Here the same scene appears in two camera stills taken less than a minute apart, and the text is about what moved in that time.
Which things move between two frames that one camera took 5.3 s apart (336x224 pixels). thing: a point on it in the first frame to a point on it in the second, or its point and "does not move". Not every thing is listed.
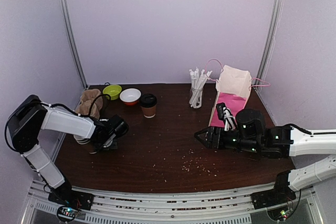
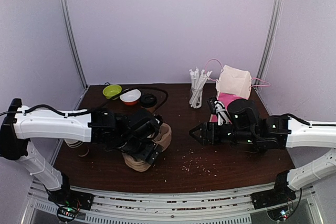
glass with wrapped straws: (198, 80) does not move
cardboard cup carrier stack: (86, 101) to (163, 138)
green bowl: (113, 91) does not move
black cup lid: (148, 100) does not move
